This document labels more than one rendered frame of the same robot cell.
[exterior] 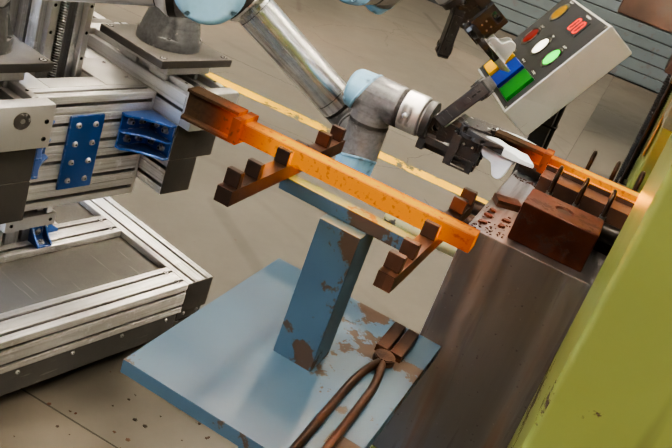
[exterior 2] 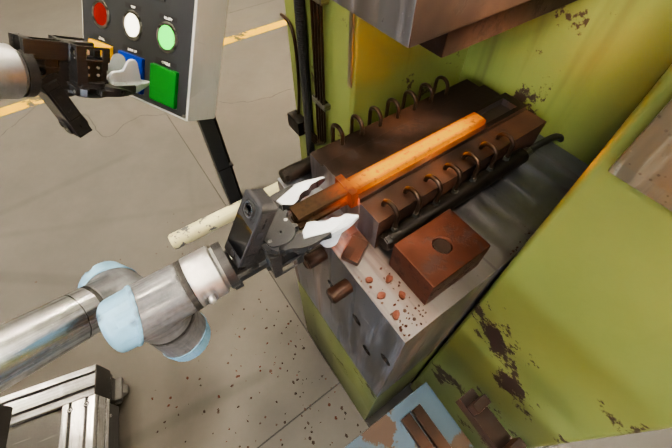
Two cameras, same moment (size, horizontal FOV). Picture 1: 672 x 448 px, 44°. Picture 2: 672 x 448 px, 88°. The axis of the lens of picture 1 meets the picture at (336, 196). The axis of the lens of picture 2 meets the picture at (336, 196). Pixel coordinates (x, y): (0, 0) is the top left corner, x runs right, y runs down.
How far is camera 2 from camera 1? 1.15 m
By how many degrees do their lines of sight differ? 48
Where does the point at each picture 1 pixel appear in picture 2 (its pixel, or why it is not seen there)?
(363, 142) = (190, 339)
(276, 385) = not seen: outside the picture
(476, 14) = (68, 69)
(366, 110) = (166, 334)
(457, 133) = (272, 256)
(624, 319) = not seen: outside the picture
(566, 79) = (205, 52)
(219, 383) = not seen: outside the picture
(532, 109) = (203, 98)
